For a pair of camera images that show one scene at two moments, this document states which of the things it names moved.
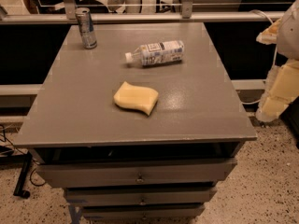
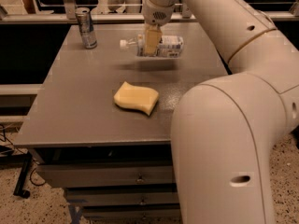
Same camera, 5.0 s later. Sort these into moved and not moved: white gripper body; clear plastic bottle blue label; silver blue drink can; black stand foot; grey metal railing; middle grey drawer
Moved: clear plastic bottle blue label; white gripper body
Not moved: silver blue drink can; black stand foot; middle grey drawer; grey metal railing
